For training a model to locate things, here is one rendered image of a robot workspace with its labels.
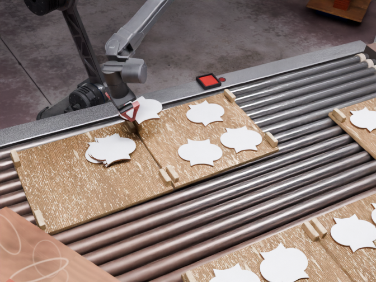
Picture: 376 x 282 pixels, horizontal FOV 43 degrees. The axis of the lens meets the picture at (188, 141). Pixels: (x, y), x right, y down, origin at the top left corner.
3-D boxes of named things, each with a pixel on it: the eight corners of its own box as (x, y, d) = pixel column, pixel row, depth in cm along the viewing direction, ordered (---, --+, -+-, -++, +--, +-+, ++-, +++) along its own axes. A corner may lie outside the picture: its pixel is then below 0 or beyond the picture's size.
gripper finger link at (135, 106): (135, 107, 156) (128, 86, 149) (145, 120, 151) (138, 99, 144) (117, 117, 154) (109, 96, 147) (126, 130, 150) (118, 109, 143)
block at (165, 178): (158, 174, 151) (158, 168, 149) (163, 173, 152) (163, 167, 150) (166, 187, 147) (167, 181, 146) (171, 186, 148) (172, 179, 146)
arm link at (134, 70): (118, 54, 148) (108, 38, 141) (153, 55, 146) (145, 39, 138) (111, 88, 144) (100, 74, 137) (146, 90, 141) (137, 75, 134)
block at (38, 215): (34, 216, 136) (33, 210, 134) (41, 214, 136) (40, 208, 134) (40, 232, 132) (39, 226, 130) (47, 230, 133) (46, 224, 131)
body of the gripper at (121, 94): (123, 83, 152) (117, 65, 146) (137, 100, 146) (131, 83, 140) (105, 92, 150) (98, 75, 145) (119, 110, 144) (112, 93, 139)
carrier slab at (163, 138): (128, 123, 170) (128, 120, 169) (224, 94, 187) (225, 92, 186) (175, 189, 149) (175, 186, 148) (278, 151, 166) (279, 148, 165)
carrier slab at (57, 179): (10, 157, 154) (9, 154, 153) (127, 123, 170) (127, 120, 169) (42, 238, 132) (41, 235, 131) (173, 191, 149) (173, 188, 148)
